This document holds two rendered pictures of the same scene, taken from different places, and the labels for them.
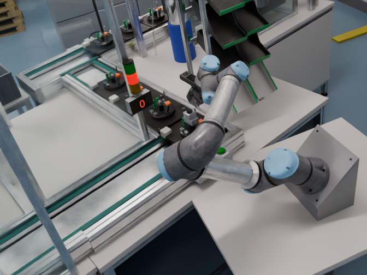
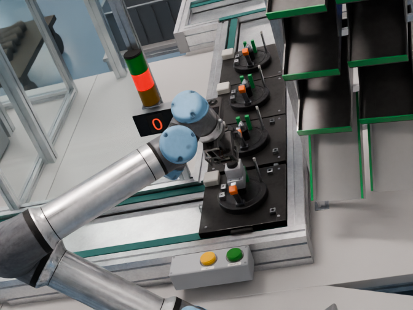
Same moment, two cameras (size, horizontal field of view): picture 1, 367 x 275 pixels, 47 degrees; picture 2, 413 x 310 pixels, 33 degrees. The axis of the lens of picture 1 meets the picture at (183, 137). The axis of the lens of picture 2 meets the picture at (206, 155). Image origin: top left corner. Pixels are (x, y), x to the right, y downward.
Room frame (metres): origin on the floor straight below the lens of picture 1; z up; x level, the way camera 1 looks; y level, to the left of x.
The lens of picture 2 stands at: (0.65, -1.17, 2.17)
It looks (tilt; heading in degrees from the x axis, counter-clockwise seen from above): 34 degrees down; 49
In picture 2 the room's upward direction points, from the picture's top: 20 degrees counter-clockwise
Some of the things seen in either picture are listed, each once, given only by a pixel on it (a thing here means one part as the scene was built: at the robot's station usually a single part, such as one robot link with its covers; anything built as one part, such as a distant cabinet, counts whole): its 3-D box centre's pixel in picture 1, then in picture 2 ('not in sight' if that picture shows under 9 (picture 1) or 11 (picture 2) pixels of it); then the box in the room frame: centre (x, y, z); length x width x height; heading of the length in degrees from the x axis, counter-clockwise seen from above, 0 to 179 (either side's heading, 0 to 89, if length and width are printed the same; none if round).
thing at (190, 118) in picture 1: (189, 115); (235, 170); (1.69, -0.05, 1.06); 0.08 x 0.04 x 0.07; 33
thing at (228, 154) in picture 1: (211, 163); (211, 267); (1.46, -0.10, 0.93); 0.21 x 0.07 x 0.06; 123
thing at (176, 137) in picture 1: (193, 132); (244, 199); (1.68, -0.05, 0.96); 0.24 x 0.24 x 0.02; 33
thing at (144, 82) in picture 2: (131, 77); (142, 78); (1.68, 0.17, 1.34); 0.05 x 0.05 x 0.05
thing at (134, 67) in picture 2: (129, 67); (136, 63); (1.68, 0.17, 1.39); 0.05 x 0.05 x 0.05
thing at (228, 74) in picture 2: not in sight; (249, 53); (2.31, 0.35, 1.01); 0.24 x 0.24 x 0.13; 33
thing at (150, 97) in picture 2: (134, 86); (148, 94); (1.68, 0.17, 1.29); 0.05 x 0.05 x 0.05
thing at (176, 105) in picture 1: (160, 106); (243, 131); (1.90, 0.08, 1.01); 0.24 x 0.24 x 0.13; 33
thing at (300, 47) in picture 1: (256, 67); not in sight; (3.07, -0.72, 0.43); 1.11 x 0.68 x 0.86; 123
